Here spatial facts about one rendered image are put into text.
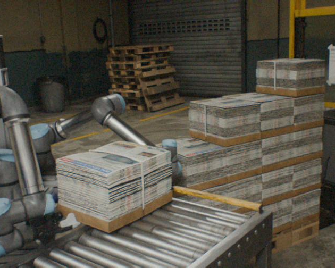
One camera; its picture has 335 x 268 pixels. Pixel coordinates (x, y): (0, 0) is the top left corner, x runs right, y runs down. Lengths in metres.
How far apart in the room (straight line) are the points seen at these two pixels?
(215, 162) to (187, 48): 8.08
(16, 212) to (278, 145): 1.83
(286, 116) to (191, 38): 7.71
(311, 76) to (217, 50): 7.16
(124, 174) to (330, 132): 2.36
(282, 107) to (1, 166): 1.73
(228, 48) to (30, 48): 4.35
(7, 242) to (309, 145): 2.15
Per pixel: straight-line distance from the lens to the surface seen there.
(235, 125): 2.57
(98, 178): 1.53
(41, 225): 1.64
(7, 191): 1.93
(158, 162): 1.70
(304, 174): 3.10
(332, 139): 3.63
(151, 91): 8.61
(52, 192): 2.38
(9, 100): 1.56
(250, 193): 2.76
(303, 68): 2.93
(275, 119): 2.78
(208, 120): 2.63
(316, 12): 3.48
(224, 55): 9.97
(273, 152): 2.83
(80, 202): 1.65
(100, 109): 2.10
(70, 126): 2.38
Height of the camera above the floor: 1.49
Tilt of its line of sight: 14 degrees down
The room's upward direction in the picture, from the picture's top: 3 degrees counter-clockwise
